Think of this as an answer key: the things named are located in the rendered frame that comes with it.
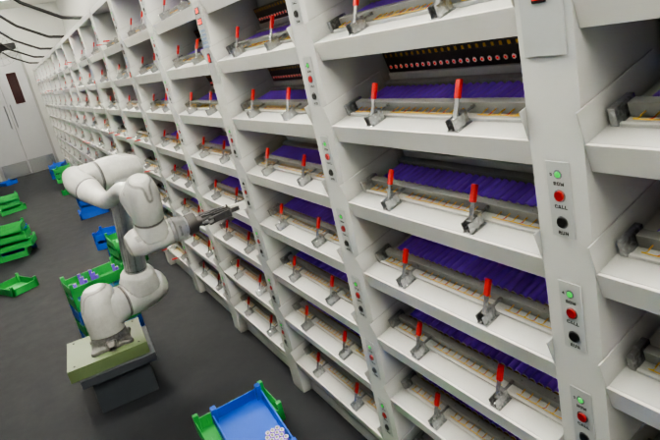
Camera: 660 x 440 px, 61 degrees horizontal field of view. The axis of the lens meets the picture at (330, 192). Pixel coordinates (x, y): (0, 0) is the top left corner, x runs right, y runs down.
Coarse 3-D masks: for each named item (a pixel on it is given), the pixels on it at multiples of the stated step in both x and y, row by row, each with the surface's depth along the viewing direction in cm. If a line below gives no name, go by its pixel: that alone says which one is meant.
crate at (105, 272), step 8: (112, 256) 325; (104, 264) 323; (120, 264) 309; (96, 272) 321; (104, 272) 324; (112, 272) 307; (120, 272) 310; (64, 280) 309; (72, 280) 313; (88, 280) 318; (96, 280) 302; (104, 280) 305; (112, 280) 307; (64, 288) 308; (72, 288) 295; (80, 288) 297; (72, 296) 296; (80, 296) 298
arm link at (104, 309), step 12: (96, 288) 246; (108, 288) 248; (84, 300) 244; (96, 300) 243; (108, 300) 245; (120, 300) 249; (84, 312) 243; (96, 312) 243; (108, 312) 245; (120, 312) 249; (84, 324) 246; (96, 324) 244; (108, 324) 245; (120, 324) 250; (96, 336) 245; (108, 336) 246
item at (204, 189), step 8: (216, 176) 270; (224, 176) 272; (208, 184) 269; (200, 192) 268; (208, 192) 268; (208, 200) 261; (216, 200) 253; (224, 200) 248; (232, 200) 243; (232, 216) 240; (240, 216) 227; (248, 224) 223
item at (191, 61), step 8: (200, 40) 252; (184, 48) 254; (192, 48) 256; (200, 48) 245; (168, 56) 251; (176, 56) 253; (184, 56) 244; (192, 56) 234; (200, 56) 216; (168, 64) 252; (176, 64) 237; (184, 64) 239; (192, 64) 221; (200, 64) 208; (168, 72) 249; (176, 72) 239; (184, 72) 230; (192, 72) 220; (200, 72) 212; (208, 72) 205
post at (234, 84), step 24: (192, 0) 192; (240, 0) 193; (216, 24) 190; (240, 24) 194; (240, 72) 197; (264, 72) 201; (240, 144) 201; (240, 168) 207; (264, 192) 208; (264, 240) 211; (264, 264) 219; (288, 288) 219; (288, 336) 223; (288, 360) 234
